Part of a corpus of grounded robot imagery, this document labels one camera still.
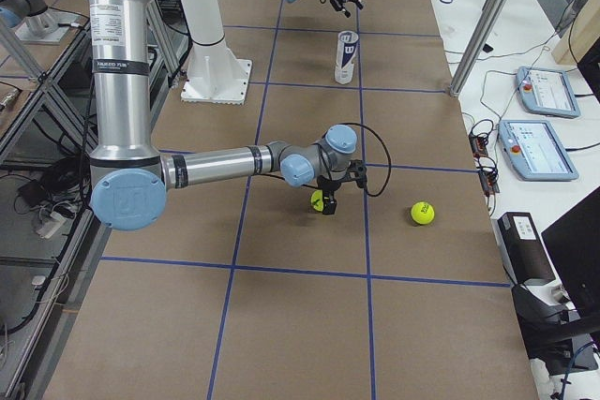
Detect yellow tennis ball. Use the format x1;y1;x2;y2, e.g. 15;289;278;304
410;201;435;225
310;189;324;213

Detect clear tennis ball can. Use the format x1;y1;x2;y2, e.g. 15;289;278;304
334;30;359;84

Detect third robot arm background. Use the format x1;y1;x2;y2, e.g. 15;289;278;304
1;0;91;45

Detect orange electronics board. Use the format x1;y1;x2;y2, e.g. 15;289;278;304
469;132;499;198

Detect black box with label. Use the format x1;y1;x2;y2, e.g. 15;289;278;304
497;212;556;286

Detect near teach pendant tablet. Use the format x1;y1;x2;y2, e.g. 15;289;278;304
498;120;579;182

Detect teach pendant tablet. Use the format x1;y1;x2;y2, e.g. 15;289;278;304
498;120;579;182
517;66;580;119

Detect far teach pendant tablet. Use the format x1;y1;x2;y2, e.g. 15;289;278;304
517;66;580;119

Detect black monitor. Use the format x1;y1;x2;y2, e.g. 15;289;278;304
542;188;599;315

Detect black monitor stand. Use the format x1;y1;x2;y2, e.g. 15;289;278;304
511;285;599;373

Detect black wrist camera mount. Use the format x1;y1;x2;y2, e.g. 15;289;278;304
346;159;368;190

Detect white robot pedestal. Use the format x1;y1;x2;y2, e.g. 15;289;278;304
180;0;252;105

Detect aluminium frame post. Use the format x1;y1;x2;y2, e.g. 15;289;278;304
449;0;507;97

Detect aluminium frame rack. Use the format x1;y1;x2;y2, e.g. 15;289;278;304
1;0;166;399

